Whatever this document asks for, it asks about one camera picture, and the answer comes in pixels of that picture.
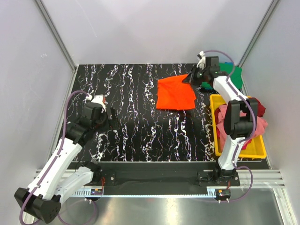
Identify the orange t shirt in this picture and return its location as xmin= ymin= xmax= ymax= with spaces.
xmin=156 ymin=74 xmax=196 ymax=110

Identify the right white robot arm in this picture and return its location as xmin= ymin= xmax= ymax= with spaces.
xmin=182 ymin=65 xmax=258 ymax=186

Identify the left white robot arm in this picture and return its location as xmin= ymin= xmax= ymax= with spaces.
xmin=14 ymin=95 xmax=120 ymax=224

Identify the folded green t shirt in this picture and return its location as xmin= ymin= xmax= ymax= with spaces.
xmin=201 ymin=64 xmax=243 ymax=90

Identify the dark red t shirt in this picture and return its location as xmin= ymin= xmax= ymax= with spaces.
xmin=254 ymin=98 xmax=266 ymax=117

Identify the pink t shirt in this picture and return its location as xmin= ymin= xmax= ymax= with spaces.
xmin=215 ymin=104 xmax=268 ymax=151

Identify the yellow plastic bin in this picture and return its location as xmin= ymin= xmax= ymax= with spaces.
xmin=210 ymin=94 xmax=267 ymax=159

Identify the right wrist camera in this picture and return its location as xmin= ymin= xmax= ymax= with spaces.
xmin=196 ymin=51 xmax=219 ymax=69

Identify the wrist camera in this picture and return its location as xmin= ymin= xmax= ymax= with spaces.
xmin=91 ymin=94 xmax=106 ymax=112
xmin=196 ymin=51 xmax=219 ymax=69

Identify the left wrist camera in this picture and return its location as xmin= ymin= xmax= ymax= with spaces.
xmin=91 ymin=94 xmax=106 ymax=112

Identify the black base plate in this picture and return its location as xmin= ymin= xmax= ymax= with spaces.
xmin=99 ymin=162 xmax=240 ymax=197

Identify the aluminium frame rail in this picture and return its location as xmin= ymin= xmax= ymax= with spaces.
xmin=34 ymin=0 xmax=78 ymax=159

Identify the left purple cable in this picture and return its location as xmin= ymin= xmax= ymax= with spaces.
xmin=18 ymin=90 xmax=100 ymax=225

